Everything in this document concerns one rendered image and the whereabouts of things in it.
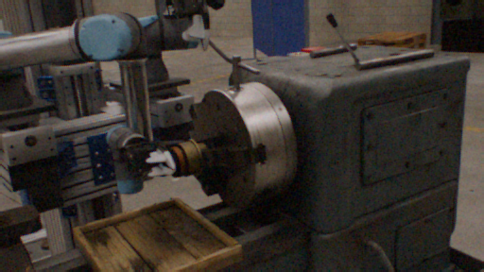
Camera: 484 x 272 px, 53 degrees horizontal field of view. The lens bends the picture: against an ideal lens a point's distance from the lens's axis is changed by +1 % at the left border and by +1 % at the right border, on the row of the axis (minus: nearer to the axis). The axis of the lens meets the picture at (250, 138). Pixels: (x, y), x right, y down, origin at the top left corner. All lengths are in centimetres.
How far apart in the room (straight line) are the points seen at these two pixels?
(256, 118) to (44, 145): 69
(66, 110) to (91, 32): 57
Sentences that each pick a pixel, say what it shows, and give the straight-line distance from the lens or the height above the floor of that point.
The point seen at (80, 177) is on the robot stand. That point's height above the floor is 89.
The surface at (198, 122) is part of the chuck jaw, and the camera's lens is 125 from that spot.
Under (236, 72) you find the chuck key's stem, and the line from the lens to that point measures 121.
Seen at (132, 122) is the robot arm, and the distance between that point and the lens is 151.
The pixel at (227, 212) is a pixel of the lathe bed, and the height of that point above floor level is 86.
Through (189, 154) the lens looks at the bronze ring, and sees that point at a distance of 118.
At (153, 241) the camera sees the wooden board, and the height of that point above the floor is 89.
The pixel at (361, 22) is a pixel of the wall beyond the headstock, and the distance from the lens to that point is 1260.
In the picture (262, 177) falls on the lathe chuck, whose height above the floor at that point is 105.
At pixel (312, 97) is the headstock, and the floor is 122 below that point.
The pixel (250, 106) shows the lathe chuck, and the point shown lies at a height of 121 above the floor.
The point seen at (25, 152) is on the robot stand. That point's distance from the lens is 155.
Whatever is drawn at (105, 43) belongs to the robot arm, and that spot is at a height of 136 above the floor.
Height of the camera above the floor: 148
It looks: 17 degrees down
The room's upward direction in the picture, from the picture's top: 3 degrees counter-clockwise
